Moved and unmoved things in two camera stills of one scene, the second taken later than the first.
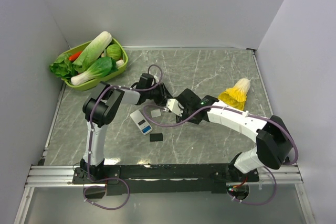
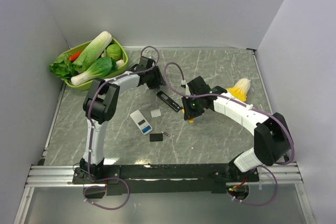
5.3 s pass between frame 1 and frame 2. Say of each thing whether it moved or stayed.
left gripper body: moved
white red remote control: stayed
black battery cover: stayed
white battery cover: stayed
